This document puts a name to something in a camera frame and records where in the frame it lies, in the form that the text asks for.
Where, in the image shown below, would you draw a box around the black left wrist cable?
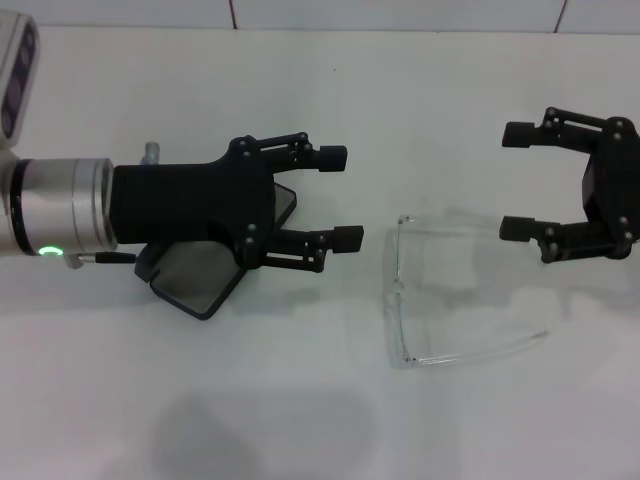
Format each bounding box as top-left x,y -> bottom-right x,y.
63,251 -> 137,270

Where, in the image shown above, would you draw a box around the clear transparent glasses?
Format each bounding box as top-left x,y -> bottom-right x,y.
381,211 -> 552,373

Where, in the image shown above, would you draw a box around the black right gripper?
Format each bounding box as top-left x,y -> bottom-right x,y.
499,105 -> 640,265

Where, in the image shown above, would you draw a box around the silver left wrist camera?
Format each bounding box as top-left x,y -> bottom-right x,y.
0,13 -> 42,149

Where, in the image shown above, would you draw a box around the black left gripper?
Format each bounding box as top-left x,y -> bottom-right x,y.
112,134 -> 281,272

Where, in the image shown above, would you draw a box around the black glasses case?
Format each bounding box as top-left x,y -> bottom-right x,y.
133,181 -> 301,322

